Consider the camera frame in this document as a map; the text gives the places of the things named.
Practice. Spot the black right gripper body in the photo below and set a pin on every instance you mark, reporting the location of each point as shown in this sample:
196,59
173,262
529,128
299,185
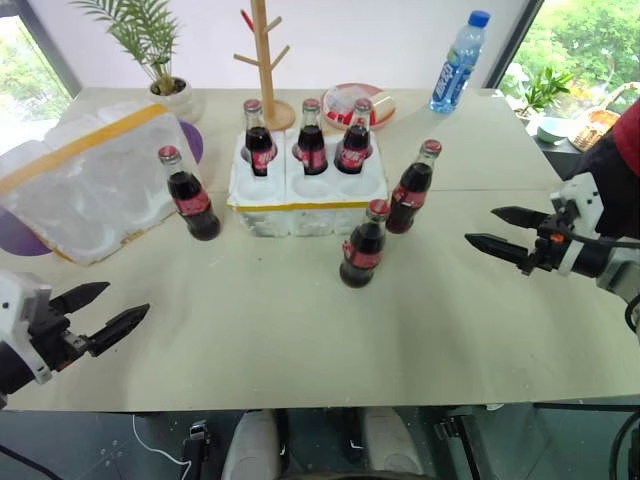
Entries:
550,247

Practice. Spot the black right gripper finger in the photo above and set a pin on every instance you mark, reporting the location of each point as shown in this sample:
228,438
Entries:
497,246
520,217

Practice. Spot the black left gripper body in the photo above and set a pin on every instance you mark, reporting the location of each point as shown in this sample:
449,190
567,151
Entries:
50,337

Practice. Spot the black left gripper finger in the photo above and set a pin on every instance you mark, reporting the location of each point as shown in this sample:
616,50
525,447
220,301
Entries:
120,326
82,295

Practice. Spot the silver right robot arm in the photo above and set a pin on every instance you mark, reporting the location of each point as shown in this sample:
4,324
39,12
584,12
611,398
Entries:
617,270

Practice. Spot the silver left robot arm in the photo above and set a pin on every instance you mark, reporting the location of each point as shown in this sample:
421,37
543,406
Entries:
12,372

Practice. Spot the glass cola bottle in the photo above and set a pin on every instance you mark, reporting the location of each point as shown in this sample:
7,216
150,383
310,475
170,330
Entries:
353,145
311,142
259,145
194,202
411,192
361,250

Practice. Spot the white foam lid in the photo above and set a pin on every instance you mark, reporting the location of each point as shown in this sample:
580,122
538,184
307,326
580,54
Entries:
85,190

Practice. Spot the white foam bottle tray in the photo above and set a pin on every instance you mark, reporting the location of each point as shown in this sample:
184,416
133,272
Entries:
310,200

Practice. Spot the purple round mat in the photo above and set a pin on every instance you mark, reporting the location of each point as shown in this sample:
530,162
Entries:
17,237
194,142

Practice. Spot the pale green bowl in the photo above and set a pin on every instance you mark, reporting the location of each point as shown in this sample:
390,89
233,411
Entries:
552,131

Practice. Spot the person in dark clothing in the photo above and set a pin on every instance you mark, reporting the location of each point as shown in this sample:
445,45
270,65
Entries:
617,175

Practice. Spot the woven wicker basket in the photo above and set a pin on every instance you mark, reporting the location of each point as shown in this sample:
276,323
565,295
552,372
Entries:
595,125

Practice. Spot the small green potted plant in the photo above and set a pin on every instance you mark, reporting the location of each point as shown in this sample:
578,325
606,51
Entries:
542,92

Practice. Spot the blue plastic water bottle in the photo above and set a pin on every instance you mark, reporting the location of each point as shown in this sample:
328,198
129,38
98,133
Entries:
452,75

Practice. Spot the white rounded robot leg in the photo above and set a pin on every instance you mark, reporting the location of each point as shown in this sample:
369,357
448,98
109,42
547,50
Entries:
392,440
250,445

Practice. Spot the red white food container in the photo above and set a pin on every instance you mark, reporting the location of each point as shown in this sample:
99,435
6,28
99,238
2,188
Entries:
345,102

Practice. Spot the potted green palm plant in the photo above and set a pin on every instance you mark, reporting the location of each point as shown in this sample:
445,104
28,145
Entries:
172,97

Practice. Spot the wooden mug tree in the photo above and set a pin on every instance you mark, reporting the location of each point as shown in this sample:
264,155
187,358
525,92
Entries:
265,65

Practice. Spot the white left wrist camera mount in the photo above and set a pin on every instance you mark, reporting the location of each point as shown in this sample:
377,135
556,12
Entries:
15,315

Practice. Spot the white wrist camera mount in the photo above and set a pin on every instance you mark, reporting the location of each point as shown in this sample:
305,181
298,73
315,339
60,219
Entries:
577,200
15,315

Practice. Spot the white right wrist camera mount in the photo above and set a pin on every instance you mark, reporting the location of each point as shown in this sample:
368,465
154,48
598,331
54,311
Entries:
577,200

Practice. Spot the dark window frame post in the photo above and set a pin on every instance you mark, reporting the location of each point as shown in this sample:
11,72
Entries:
515,40
50,50

